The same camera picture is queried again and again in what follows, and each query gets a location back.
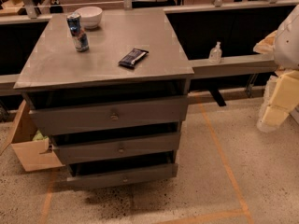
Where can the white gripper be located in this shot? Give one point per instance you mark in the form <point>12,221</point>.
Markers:
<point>288,44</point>

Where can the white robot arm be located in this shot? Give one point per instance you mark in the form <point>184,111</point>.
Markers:
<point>283,43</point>

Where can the blue rxbar blueberry bar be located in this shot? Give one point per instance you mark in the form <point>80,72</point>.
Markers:
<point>130,60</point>

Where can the clear sanitizer pump bottle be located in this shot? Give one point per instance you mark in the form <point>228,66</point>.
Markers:
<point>215,54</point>

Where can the bottom grey drawer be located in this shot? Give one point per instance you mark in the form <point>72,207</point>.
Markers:
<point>124,177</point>

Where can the grey drawer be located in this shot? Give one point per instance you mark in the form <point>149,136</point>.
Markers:
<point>88,118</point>
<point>118,148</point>
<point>124,177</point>

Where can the grey drawer cabinet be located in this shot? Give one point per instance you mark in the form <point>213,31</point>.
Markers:
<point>56,75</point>

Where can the middle grey drawer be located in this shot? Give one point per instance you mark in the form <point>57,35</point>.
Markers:
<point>118,148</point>

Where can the blue drink can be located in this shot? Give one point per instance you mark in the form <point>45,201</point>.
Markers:
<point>78,34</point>

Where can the white bowl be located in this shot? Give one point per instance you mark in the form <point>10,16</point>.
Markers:
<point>90,16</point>

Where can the top grey drawer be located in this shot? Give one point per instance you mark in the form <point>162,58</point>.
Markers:
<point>88,118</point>

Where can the brown cardboard box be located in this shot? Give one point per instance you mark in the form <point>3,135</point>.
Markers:
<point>34,155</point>

